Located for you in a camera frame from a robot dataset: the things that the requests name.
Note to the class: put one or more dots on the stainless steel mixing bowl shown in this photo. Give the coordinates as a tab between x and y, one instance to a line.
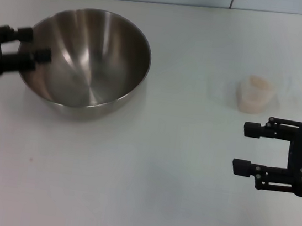
90	63

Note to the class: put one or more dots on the clear plastic measuring cup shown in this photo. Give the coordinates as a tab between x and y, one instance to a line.
252	104

